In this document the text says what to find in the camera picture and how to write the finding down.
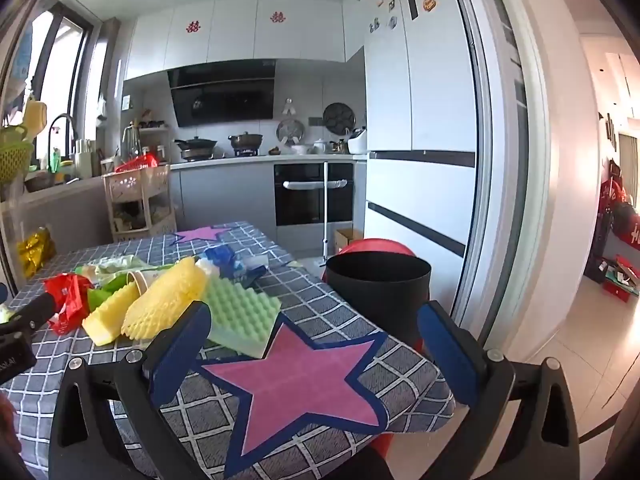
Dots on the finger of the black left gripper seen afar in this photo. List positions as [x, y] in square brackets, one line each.
[32, 316]

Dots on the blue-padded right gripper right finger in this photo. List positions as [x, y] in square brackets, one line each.
[482, 384]

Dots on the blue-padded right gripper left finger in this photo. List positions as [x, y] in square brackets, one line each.
[146, 380]

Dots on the green foam sponge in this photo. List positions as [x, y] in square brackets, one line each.
[242, 319]

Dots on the blue plastic bag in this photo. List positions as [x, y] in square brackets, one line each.
[240, 270]

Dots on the black trash bin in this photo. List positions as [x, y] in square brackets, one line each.
[386, 288]

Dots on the red plastic wrapper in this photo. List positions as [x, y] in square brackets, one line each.
[70, 294]

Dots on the gold foil bag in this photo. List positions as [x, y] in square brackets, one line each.
[35, 251]

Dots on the yellow foam net small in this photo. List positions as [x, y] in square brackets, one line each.
[103, 325]

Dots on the yellow foam net large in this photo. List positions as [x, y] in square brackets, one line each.
[165, 301]

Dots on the green plastic wrapper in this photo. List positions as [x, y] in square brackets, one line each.
[108, 275]

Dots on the grey checkered tablecloth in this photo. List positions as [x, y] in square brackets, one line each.
[329, 383]

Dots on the beige storage trolley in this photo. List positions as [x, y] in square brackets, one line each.
[139, 203]

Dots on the green hanging basket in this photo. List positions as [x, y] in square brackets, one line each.
[15, 153]

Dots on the black faucet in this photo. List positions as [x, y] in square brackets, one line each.
[60, 139]

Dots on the red basket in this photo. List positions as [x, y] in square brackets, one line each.
[140, 162]

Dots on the white mop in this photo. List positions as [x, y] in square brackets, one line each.
[325, 234]

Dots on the cardboard box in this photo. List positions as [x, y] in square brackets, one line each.
[344, 237]

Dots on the black wok on stove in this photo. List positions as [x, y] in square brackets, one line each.
[196, 149]

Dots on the black built-in oven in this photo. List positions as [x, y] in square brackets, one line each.
[298, 193]

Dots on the white refrigerator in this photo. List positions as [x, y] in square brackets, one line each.
[422, 132]

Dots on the black pot on stove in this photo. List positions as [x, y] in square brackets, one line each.
[246, 144]

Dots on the black range hood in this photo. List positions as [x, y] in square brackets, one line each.
[221, 92]

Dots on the black hanging baking pan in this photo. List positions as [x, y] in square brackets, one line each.
[339, 119]

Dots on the white upper cabinets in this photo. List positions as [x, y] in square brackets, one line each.
[230, 30]

